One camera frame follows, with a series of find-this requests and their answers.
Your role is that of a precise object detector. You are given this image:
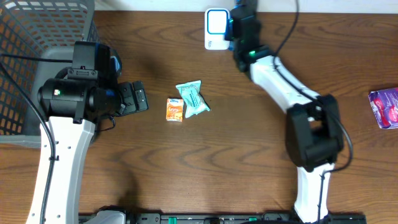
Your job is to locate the blue oreo cookie pack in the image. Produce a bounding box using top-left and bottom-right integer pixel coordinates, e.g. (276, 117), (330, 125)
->
(225, 18), (234, 51)

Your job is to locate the orange snack packet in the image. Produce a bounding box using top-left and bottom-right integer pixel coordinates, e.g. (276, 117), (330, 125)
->
(166, 98), (184, 122)

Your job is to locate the mint green wipes packet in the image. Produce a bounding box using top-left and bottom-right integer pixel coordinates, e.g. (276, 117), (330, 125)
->
(176, 80), (210, 118)

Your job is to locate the red purple liner packet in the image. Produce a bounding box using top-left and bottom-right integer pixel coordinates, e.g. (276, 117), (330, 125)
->
(368, 88), (397, 129)

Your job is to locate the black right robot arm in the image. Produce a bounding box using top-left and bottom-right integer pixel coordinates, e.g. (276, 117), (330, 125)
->
(225, 1), (344, 223)

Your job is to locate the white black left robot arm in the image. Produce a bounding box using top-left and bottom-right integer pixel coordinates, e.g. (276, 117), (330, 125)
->
(27, 41), (149, 223)

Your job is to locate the white barcode scanner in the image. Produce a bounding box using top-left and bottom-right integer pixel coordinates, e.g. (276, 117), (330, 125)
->
(204, 8), (229, 50)

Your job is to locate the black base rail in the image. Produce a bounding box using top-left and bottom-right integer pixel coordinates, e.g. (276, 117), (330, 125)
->
(77, 212), (368, 224)

